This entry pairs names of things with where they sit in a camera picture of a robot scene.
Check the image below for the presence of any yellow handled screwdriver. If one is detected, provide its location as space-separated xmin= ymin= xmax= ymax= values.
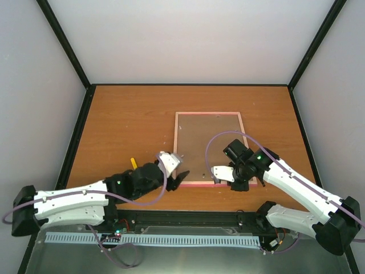
xmin=130 ymin=158 xmax=138 ymax=170

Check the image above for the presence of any pink picture frame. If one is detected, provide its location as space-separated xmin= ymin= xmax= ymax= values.
xmin=173 ymin=111 xmax=249 ymax=187

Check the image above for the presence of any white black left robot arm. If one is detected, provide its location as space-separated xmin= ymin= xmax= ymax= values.
xmin=11 ymin=161 xmax=189 ymax=237

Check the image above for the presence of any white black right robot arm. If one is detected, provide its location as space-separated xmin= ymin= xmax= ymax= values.
xmin=223 ymin=139 xmax=362 ymax=256

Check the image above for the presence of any left controller board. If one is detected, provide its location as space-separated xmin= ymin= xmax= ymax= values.
xmin=100 ymin=219 xmax=129 ymax=241

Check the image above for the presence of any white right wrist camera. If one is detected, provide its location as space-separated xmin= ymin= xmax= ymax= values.
xmin=210 ymin=166 xmax=234 ymax=184

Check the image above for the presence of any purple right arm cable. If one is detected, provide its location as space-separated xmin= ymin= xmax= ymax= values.
xmin=205 ymin=130 xmax=365 ymax=255

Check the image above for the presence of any light blue cable duct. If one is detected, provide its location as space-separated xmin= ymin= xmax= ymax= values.
xmin=44 ymin=232 xmax=261 ymax=249

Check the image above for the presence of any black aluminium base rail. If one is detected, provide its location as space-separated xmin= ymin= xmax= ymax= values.
xmin=38 ymin=208 xmax=342 ymax=236

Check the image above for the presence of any right connector with wires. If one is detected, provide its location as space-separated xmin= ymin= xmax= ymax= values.
xmin=266 ymin=225 xmax=290 ymax=253

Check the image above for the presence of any metal base plate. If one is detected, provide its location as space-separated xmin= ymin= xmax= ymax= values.
xmin=24 ymin=235 xmax=351 ymax=273

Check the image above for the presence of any black enclosure post right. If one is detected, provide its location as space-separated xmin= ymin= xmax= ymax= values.
xmin=287 ymin=0 xmax=347 ymax=92

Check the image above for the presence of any black enclosure post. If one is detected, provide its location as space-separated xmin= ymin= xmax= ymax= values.
xmin=287 ymin=0 xmax=347 ymax=92
xmin=36 ymin=0 xmax=91 ymax=90

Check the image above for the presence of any black enclosure post left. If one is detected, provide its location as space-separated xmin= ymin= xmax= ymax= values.
xmin=36 ymin=0 xmax=91 ymax=90

